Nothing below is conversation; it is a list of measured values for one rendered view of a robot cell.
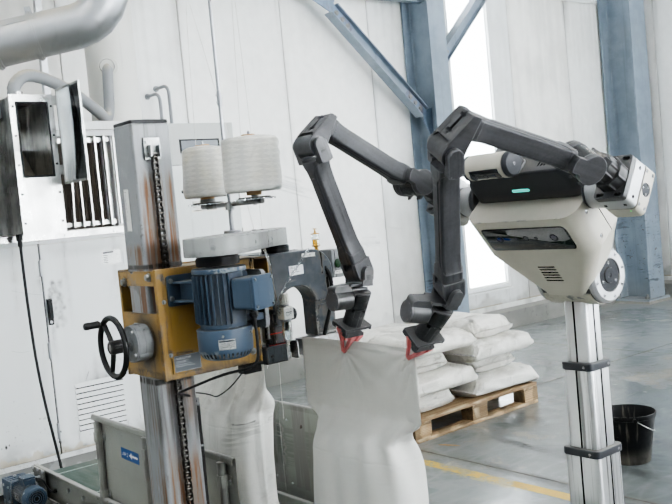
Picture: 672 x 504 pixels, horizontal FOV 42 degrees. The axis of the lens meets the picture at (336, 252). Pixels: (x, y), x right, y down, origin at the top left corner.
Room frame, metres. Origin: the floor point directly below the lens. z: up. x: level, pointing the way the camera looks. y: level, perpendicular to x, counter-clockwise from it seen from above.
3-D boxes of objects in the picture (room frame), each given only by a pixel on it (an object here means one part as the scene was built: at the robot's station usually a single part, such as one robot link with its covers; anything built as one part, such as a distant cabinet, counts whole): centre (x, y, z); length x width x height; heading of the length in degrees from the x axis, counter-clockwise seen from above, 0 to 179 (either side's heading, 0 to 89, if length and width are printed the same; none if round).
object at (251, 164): (2.51, 0.22, 1.61); 0.17 x 0.17 x 0.17
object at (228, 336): (2.41, 0.32, 1.21); 0.15 x 0.15 x 0.25
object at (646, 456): (4.57, -1.44, 0.13); 0.30 x 0.30 x 0.26
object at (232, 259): (2.41, 0.32, 1.35); 0.12 x 0.12 x 0.04
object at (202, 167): (2.72, 0.38, 1.61); 0.15 x 0.14 x 0.17; 38
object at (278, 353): (2.68, 0.22, 1.04); 0.08 x 0.06 x 0.05; 128
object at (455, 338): (5.57, -0.48, 0.56); 0.66 x 0.42 x 0.15; 128
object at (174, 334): (2.62, 0.45, 1.18); 0.34 x 0.25 x 0.31; 128
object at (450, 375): (5.57, -0.47, 0.32); 0.66 x 0.43 x 0.15; 130
